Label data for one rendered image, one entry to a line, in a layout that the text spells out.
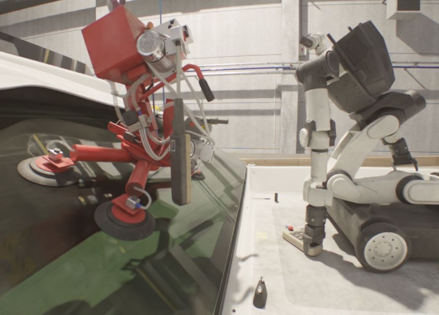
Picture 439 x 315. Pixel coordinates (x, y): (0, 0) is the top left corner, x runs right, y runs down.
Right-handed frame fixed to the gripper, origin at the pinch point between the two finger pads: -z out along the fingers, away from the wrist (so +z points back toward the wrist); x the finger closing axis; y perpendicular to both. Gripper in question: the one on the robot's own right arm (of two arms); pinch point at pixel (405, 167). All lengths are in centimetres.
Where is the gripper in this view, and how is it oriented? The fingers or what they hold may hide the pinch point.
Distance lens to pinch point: 159.3
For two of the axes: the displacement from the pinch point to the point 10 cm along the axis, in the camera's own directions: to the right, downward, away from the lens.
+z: -4.9, -8.6, -1.6
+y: -6.9, 4.9, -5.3
